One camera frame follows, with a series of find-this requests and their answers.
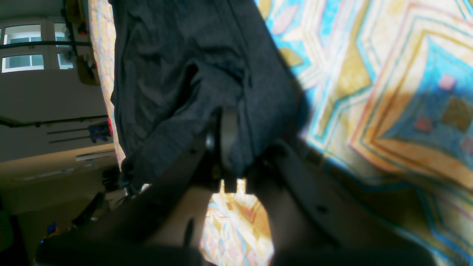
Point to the black t-shirt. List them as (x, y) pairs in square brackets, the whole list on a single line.
[(176, 61)]

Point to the blue orange clamp upper left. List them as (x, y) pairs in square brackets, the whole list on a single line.
[(100, 131)]

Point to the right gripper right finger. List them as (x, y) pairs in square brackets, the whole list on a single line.
[(313, 223)]

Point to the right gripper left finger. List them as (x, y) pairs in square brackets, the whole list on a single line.
[(162, 226)]

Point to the patterned tablecloth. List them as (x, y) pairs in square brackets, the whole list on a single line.
[(384, 111)]

